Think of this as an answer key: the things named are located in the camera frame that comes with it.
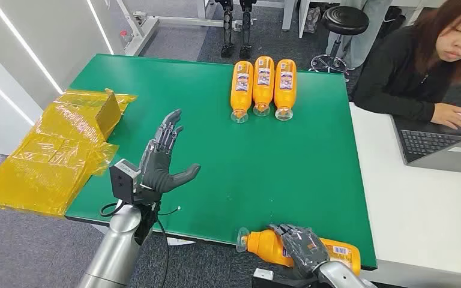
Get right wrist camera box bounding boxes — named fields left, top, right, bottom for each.
left=252, top=268, right=275, bottom=288

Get orange detergent bottle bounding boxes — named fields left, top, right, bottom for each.
left=252, top=56, right=275, bottom=117
left=274, top=59, right=297, bottom=121
left=236, top=227, right=362, bottom=276
left=230, top=61, right=255, bottom=124

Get yellow film wrapped cardboard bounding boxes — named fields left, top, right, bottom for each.
left=0, top=88, right=138, bottom=218

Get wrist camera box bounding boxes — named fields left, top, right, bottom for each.
left=252, top=268, right=275, bottom=288
left=109, top=158, right=142, bottom=204

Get person's hand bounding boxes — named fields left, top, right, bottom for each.
left=430, top=103, right=461, bottom=130

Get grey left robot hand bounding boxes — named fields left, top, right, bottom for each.
left=139, top=109, right=202, bottom=195

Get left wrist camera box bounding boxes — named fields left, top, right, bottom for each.
left=109, top=158, right=142, bottom=204

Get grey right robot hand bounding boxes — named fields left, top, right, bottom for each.
left=268, top=223, right=331, bottom=279

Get white metal frame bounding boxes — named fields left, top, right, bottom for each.
left=115, top=0, right=231, bottom=56

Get black robot leg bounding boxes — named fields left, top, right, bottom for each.
left=219, top=0, right=236, bottom=59
left=238, top=0, right=258, bottom=61

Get standing person's legs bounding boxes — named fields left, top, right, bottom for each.
left=336, top=0, right=393, bottom=69

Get black round stool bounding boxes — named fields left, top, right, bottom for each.
left=308, top=5, right=370, bottom=76

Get green table mat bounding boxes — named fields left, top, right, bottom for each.
left=64, top=53, right=378, bottom=271

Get grey laptop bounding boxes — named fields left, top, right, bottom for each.
left=389, top=113, right=461, bottom=176

